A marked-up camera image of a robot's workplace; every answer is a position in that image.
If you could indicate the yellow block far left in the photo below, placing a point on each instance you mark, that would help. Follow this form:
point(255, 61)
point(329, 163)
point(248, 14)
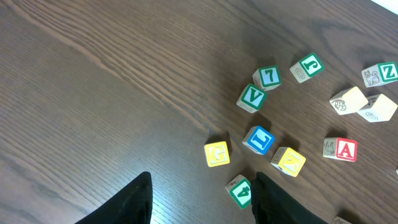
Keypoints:
point(217, 154)

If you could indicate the yellow block near J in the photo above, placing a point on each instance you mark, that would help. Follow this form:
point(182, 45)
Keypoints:
point(348, 101)

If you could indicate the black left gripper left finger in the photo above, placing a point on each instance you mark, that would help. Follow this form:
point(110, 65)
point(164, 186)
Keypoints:
point(132, 204)

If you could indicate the green Z block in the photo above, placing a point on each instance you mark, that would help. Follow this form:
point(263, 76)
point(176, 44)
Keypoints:
point(380, 74)

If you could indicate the green 4 block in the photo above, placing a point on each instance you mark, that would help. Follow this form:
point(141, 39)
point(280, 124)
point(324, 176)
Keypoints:
point(240, 190)

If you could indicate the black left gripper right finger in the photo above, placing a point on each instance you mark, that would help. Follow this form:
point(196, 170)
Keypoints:
point(273, 205)

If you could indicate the red A block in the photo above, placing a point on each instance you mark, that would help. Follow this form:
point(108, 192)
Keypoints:
point(340, 149)

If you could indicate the blue L block lower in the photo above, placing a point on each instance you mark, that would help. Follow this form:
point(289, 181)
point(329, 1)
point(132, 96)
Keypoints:
point(259, 140)

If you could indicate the yellow S block left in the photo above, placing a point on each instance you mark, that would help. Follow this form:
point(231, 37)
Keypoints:
point(379, 109)

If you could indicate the green V block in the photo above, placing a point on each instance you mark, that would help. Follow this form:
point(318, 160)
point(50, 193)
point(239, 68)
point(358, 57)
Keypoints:
point(252, 98)

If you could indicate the green 7 block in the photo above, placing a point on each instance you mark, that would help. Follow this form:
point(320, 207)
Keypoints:
point(267, 78)

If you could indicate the green N block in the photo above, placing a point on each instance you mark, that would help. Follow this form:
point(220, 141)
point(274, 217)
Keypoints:
point(339, 220)

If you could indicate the yellow block beside R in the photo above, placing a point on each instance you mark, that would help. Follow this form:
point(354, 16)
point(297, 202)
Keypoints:
point(288, 161)

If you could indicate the green J block left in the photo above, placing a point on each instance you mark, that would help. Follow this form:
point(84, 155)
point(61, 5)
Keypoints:
point(307, 68)

